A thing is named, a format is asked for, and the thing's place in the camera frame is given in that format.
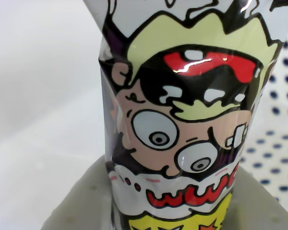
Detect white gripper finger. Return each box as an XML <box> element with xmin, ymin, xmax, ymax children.
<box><xmin>41</xmin><ymin>155</ymin><xmax>116</xmax><ymax>230</ymax></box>
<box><xmin>227</xmin><ymin>164</ymin><xmax>288</xmax><ymax>230</ymax></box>

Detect purple cartoon candy stick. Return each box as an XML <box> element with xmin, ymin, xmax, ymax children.
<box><xmin>83</xmin><ymin>0</ymin><xmax>288</xmax><ymax>230</ymax></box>

